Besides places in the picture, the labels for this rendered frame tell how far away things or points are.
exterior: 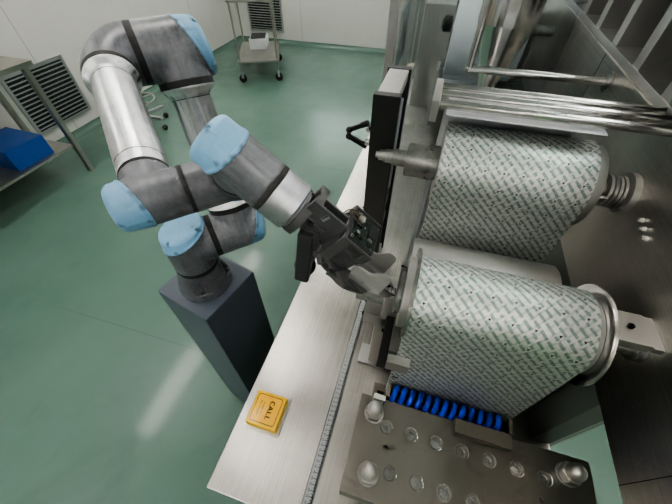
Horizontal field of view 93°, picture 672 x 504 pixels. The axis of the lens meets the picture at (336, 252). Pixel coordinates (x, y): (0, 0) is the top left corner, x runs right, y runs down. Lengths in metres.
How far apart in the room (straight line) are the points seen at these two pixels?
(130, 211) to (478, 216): 0.56
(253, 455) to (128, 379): 1.37
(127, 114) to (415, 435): 0.73
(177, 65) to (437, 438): 0.88
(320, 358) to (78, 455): 1.44
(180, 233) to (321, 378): 0.49
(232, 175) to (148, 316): 1.87
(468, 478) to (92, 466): 1.66
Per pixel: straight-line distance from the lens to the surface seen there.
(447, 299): 0.47
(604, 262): 0.74
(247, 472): 0.80
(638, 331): 0.59
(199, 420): 1.84
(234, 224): 0.86
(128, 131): 0.62
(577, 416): 0.75
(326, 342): 0.86
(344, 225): 0.43
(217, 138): 0.43
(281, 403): 0.79
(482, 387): 0.64
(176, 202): 0.52
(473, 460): 0.69
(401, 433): 0.67
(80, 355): 2.30
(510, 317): 0.49
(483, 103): 0.61
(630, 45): 1.05
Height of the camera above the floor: 1.67
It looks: 48 degrees down
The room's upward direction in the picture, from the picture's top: straight up
